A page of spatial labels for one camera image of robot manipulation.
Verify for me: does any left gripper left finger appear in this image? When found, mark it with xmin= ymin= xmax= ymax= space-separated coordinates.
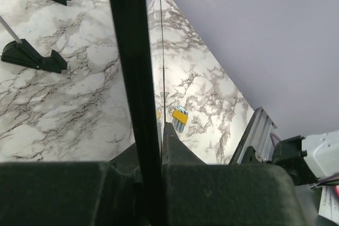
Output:
xmin=1 ymin=145 xmax=145 ymax=225

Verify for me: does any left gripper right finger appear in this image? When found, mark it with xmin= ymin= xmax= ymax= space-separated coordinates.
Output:
xmin=163 ymin=123 xmax=307 ymax=225

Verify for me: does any white whiteboard black frame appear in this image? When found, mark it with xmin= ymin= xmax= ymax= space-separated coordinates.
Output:
xmin=110 ymin=0 xmax=166 ymax=225

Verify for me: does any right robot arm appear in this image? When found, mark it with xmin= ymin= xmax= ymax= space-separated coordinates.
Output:
xmin=271 ymin=131 xmax=338 ymax=186

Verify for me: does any whiteboard stand right foot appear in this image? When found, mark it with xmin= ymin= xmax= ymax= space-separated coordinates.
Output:
xmin=0 ymin=15 xmax=68 ymax=74

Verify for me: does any yellow grey small connector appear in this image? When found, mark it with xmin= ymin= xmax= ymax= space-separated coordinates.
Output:
xmin=172 ymin=106 xmax=189 ymax=133

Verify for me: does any aluminium extrusion frame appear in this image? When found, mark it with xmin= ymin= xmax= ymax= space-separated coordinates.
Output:
xmin=229 ymin=107 xmax=281 ymax=165

